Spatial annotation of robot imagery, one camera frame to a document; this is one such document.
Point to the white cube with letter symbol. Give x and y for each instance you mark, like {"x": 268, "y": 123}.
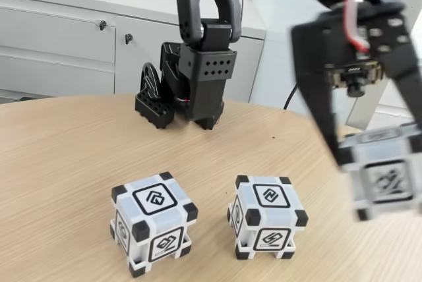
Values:
{"x": 385, "y": 180}

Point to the white cube with lightning symbol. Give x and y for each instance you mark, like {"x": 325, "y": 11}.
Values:
{"x": 267, "y": 196}

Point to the white low cabinet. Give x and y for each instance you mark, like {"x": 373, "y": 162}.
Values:
{"x": 389, "y": 114}

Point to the black clamp wheel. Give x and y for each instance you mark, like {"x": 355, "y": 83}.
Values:
{"x": 151, "y": 79}

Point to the black cabinet key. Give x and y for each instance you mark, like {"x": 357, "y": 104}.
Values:
{"x": 103, "y": 25}
{"x": 128, "y": 38}

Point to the white cube with paperclip symbol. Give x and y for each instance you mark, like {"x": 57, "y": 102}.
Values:
{"x": 158, "y": 198}

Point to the white cabinet with drawers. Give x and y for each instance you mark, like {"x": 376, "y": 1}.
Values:
{"x": 49, "y": 48}

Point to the gripper camera module with bracket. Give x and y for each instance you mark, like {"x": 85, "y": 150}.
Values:
{"x": 354, "y": 87}

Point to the grey metal post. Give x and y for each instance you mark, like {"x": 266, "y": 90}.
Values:
{"x": 361, "y": 115}

